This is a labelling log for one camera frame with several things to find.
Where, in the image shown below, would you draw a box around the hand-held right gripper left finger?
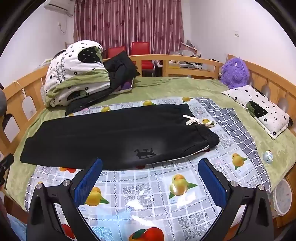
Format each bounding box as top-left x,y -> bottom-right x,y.
26,158 -> 103,241

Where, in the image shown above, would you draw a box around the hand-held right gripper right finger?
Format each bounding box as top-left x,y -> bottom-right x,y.
198,158 -> 274,241

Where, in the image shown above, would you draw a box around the black pants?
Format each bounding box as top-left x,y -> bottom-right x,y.
20,103 -> 220,171

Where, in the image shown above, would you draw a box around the fruit print tablecloth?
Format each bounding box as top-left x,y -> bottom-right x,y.
25,97 -> 272,241

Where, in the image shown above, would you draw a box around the small white teal ball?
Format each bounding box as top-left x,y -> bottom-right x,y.
263,150 -> 273,165

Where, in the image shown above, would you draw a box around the person's jeans leg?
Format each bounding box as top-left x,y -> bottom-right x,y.
7,213 -> 27,241

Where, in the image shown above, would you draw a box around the white round container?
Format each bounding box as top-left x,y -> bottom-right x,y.
273,178 -> 293,217

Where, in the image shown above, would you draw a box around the white floral pillow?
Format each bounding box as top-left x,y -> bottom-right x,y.
221,85 -> 290,140

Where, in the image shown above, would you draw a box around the purple cloth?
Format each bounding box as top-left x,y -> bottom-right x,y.
116,77 -> 134,93

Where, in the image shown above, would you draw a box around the green bed sheet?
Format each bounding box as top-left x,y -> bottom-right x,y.
5,76 -> 296,209

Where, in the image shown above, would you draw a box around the folded floral quilt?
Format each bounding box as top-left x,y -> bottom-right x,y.
43,40 -> 111,108

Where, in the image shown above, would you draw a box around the purple plush toy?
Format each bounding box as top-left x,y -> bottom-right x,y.
220,57 -> 250,90

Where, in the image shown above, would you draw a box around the black jacket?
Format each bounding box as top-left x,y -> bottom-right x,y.
65,51 -> 141,116

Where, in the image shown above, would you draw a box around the red chair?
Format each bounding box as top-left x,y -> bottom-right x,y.
107,46 -> 127,58
131,42 -> 154,77

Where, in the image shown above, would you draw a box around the red patterned curtain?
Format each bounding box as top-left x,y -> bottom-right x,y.
73,0 -> 185,56

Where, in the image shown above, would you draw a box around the white air conditioner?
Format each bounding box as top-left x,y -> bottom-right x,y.
44,0 -> 75,16

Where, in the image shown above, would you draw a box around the wooden bed frame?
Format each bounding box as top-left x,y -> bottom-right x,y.
0,54 -> 296,229

